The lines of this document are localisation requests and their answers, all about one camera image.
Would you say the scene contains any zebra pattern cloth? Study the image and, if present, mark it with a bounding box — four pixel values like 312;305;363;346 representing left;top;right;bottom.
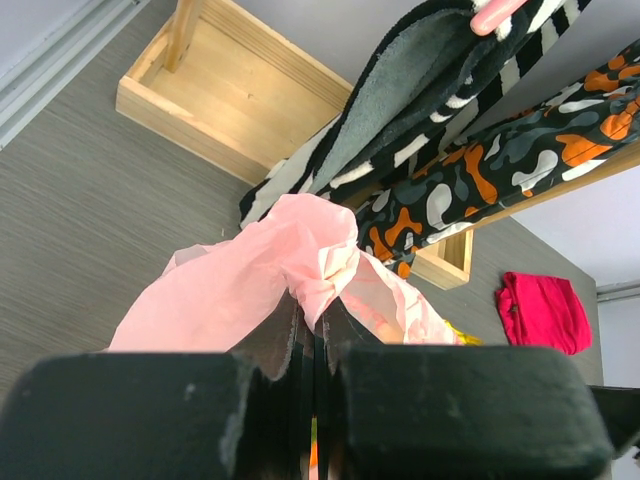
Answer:
239;1;588;227

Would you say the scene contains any red folded cloth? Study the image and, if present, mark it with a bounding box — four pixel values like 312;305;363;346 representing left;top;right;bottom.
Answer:
495;272;593;355

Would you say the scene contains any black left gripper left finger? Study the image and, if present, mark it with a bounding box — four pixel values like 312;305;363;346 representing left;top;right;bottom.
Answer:
1;295;312;479

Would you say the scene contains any orange camouflage cloth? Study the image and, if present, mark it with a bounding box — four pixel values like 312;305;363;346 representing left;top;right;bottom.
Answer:
356;42;639;278

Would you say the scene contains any yellow banana bunch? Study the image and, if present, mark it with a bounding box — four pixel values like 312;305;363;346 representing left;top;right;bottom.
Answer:
446;321;484;346

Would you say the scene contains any pink peach plastic bag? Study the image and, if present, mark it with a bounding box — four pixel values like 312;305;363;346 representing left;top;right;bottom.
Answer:
108;194;462;352

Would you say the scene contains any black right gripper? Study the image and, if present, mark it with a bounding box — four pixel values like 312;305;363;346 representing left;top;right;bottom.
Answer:
589;385;640;460

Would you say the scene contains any aluminium frame rail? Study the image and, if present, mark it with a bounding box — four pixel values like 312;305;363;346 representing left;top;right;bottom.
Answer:
1;0;147;147

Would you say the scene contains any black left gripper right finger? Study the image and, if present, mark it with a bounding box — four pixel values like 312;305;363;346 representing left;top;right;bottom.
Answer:
314;301;614;479

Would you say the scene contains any pink clothes hanger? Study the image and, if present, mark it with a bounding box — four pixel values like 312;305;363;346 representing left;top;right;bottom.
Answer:
470;0;526;36

